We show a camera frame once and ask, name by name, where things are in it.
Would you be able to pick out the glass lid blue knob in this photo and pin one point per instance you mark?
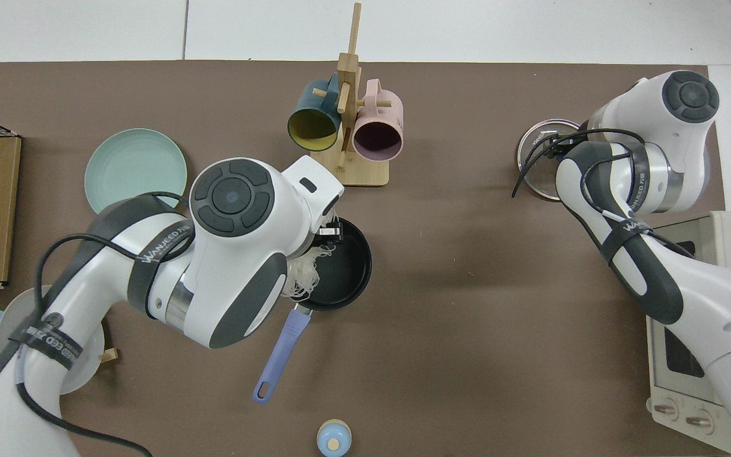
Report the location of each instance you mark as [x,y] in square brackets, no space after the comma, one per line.
[533,174]

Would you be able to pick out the white vermicelli bundle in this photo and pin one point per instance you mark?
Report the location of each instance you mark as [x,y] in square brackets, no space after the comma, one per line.
[302,273]

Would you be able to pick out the pale green plate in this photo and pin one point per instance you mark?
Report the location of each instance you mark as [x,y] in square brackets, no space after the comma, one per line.
[131,165]

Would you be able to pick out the wooden plate rack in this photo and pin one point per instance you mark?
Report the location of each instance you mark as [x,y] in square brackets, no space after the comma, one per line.
[109,355]

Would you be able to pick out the grey plate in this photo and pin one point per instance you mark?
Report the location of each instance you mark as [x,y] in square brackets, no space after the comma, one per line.
[83,365]

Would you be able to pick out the wooden cup stand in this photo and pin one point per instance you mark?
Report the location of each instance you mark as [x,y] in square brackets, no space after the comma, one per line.
[349,168]

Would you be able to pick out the pink mug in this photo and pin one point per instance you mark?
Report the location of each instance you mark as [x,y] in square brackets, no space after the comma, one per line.
[378,136]

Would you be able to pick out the teal mug yellow inside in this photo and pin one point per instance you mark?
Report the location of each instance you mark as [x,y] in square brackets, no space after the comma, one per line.
[313,127]

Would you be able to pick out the brown table cloth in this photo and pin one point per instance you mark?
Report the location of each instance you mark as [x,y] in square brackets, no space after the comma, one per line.
[467,317]

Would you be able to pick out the small blue round thing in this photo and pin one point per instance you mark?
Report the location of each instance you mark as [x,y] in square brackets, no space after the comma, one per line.
[334,439]

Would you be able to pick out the pale toaster oven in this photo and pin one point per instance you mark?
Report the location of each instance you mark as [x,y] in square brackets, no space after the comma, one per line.
[670,381]

